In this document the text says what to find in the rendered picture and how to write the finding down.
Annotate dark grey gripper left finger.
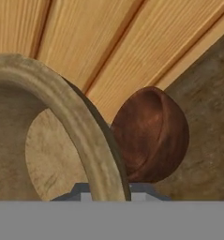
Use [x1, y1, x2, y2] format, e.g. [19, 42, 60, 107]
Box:
[52, 182, 93, 202]

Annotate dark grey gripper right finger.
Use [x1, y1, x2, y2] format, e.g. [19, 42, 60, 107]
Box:
[128, 182, 172, 202]

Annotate large beige stone bowl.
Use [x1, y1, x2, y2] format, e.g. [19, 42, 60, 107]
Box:
[0, 52, 132, 202]

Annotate small brown wooden bowl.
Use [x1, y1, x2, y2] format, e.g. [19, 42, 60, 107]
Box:
[110, 86, 190, 184]

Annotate light wooden cabinet door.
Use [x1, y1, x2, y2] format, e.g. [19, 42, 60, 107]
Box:
[84, 0, 224, 126]
[0, 0, 52, 59]
[36, 0, 145, 92]

